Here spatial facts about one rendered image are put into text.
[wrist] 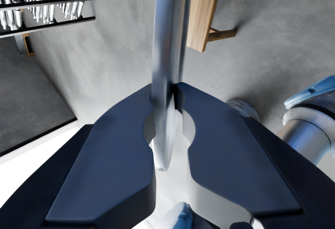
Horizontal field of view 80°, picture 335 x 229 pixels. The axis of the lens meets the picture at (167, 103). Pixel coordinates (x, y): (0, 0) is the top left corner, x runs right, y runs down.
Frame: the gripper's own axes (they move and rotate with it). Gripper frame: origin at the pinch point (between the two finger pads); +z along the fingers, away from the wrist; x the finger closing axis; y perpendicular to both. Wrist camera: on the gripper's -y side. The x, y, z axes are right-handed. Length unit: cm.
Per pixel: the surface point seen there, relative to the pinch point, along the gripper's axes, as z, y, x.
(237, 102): 96, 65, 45
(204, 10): 83, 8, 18
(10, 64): 433, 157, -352
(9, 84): 384, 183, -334
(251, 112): 88, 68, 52
